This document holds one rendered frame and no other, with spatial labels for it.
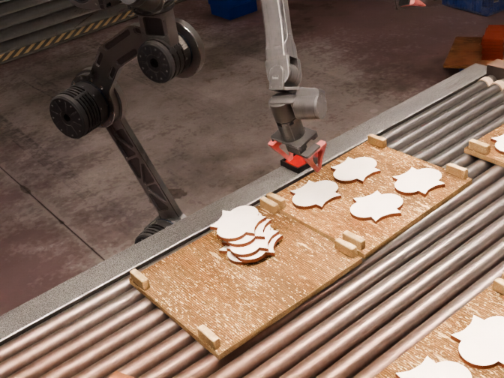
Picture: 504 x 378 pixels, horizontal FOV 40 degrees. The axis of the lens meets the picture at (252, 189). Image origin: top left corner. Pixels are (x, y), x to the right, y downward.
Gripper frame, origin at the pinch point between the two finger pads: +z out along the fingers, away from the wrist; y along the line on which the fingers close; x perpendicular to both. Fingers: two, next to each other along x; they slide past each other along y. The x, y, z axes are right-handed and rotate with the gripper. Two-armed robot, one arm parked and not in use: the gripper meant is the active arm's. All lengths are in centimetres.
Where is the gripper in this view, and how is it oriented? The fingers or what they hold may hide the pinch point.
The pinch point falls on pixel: (304, 163)
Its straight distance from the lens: 171.8
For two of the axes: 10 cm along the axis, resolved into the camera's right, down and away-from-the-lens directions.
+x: 6.9, -6.2, 3.7
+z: 3.2, 7.2, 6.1
